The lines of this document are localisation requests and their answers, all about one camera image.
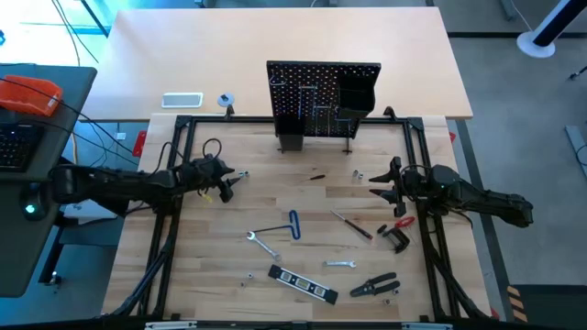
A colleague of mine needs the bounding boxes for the large chrome combination wrench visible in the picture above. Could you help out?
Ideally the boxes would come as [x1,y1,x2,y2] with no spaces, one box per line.
[246,230,282,262]

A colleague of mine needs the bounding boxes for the yellow black hazard tape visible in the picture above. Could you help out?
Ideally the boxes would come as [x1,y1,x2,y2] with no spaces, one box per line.
[505,284,529,324]

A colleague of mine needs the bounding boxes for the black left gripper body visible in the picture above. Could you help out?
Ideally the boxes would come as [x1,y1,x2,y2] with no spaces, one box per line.
[182,155,234,204]

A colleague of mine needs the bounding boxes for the black aluminium table frame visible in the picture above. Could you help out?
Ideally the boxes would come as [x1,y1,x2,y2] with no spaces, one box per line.
[98,113,501,325]

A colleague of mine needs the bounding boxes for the black metal pegboard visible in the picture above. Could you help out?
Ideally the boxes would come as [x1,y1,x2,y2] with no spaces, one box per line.
[265,60,382,156]

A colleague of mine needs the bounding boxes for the black keyboard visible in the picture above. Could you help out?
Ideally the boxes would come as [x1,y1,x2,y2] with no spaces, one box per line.
[0,122,46,171]

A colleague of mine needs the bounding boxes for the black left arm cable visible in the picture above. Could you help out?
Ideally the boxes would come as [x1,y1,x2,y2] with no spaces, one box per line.
[158,137,225,174]

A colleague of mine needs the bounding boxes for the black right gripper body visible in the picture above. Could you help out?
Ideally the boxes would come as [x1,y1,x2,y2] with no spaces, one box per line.
[392,156,432,219]

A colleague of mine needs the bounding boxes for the black wire stripper pliers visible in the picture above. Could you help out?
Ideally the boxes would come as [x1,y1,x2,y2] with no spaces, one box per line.
[349,271,402,298]

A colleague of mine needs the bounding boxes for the blue T-handle hex key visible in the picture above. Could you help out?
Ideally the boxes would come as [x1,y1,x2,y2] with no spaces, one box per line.
[251,209,303,241]

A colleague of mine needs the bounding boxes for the black computer mouse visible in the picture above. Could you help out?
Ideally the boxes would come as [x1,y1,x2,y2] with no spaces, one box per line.
[18,181,48,222]

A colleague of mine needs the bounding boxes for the black and red screwdriver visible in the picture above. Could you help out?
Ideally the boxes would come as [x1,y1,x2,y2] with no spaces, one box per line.
[329,209,374,241]

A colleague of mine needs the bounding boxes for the orange plastic case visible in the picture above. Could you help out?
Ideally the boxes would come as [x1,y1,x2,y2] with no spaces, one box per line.
[0,74,64,117]

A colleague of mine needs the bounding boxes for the white rectangular device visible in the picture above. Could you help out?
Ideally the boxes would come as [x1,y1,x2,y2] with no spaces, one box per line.
[161,92,205,110]

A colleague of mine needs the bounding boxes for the dark grey side desk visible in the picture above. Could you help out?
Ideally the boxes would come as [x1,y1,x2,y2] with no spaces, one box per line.
[0,62,98,299]

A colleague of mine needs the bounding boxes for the wide black pegboard bin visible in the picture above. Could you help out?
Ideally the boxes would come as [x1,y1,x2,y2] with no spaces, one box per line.
[337,75,378,121]

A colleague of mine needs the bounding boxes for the black torpedo level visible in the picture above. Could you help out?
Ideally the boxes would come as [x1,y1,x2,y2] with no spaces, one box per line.
[268,264,339,305]

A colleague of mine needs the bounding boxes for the silver metal bracket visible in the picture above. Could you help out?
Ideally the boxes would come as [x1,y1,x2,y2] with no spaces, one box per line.
[145,321,198,330]
[401,322,454,330]

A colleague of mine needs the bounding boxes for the white standing fan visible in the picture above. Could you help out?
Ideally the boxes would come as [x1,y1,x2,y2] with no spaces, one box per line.
[516,0,587,60]

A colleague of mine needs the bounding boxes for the light wood desk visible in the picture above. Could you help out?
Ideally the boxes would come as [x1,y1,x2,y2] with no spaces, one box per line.
[81,6,474,123]

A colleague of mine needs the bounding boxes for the black C-clamp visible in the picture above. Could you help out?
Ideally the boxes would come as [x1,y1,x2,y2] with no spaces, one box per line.
[377,223,412,254]

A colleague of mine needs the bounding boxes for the white cardboard box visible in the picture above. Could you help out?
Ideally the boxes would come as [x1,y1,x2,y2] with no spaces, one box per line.
[62,200,121,226]

